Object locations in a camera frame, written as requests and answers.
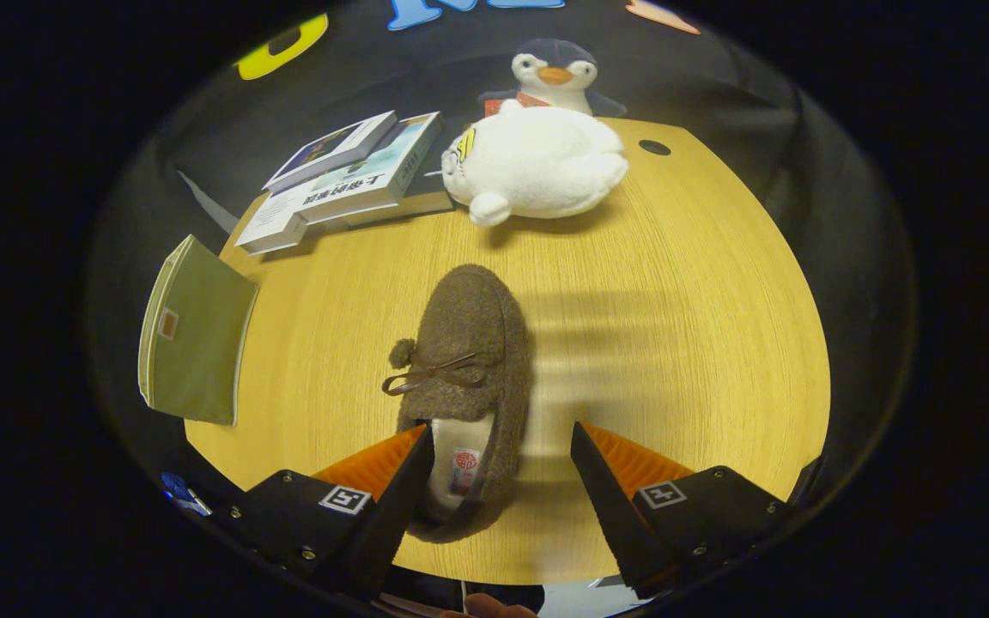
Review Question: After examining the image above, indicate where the small white picture-cover book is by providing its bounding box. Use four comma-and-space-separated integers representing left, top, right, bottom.
263, 110, 398, 195

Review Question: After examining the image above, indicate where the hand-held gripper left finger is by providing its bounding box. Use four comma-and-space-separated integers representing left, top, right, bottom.
211, 422, 435, 602

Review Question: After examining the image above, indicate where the white duck plush toy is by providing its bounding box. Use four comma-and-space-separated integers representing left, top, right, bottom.
441, 101, 630, 227

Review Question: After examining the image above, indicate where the penguin plush toy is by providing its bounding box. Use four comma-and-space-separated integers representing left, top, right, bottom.
477, 39, 628, 119

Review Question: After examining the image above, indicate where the beige fabric storage box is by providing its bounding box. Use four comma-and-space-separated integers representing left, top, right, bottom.
138, 234, 260, 427

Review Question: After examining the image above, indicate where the large white text-cover book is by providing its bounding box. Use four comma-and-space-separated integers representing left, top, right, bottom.
234, 187, 306, 257

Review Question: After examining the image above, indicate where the dark cover book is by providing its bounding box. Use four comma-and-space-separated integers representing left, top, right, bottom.
344, 167, 454, 228

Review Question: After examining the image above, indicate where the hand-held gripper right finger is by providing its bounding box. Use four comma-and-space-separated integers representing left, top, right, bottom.
569, 421, 796, 600

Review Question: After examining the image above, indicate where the brown fuzzy shoe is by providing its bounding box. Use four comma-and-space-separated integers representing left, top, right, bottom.
381, 264, 534, 543

